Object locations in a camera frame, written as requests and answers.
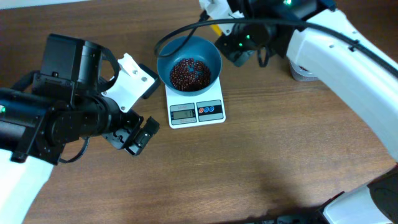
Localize red beans in bowl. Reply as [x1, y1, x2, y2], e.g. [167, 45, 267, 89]
[170, 58, 211, 91]

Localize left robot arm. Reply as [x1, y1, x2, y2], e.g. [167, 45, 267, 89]
[1, 34, 160, 223]

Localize blue plastic bowl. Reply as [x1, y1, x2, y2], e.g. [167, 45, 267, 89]
[157, 36, 223, 96]

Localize white digital kitchen scale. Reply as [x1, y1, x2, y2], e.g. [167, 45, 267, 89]
[165, 78, 226, 129]

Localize clear plastic bean container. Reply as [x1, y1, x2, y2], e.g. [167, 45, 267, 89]
[289, 61, 318, 82]

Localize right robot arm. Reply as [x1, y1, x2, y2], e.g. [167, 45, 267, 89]
[200, 0, 397, 158]

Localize yellow measuring scoop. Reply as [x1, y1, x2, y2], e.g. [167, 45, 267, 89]
[210, 24, 223, 36]

